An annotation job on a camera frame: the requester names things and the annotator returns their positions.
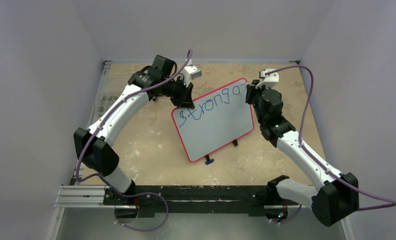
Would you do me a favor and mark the pink framed whiteboard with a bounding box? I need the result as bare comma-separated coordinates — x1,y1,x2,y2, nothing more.
171,78,255,163

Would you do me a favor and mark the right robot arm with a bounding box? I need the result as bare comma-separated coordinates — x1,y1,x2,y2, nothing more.
245,80,360,227

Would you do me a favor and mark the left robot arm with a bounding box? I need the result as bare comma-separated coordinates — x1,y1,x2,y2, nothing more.
73,49,201,198

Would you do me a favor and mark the blue marker cap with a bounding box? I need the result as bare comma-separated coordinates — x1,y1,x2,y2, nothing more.
205,159,214,165

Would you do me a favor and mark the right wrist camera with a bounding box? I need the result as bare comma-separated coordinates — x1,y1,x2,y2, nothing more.
255,68,280,89

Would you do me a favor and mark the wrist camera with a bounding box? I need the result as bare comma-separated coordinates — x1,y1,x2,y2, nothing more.
180,60,202,87
255,68,280,89

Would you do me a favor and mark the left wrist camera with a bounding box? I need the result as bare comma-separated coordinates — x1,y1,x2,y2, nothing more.
180,60,202,87

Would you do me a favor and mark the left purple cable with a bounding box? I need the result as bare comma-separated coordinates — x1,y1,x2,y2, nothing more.
75,48,193,232

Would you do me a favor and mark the purple cable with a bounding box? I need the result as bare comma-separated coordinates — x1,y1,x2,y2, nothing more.
75,48,193,232
265,64,396,226

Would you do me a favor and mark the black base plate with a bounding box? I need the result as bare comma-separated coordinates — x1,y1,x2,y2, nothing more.
103,185,289,220

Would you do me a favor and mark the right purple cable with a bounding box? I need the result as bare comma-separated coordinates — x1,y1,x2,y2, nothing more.
265,64,396,226

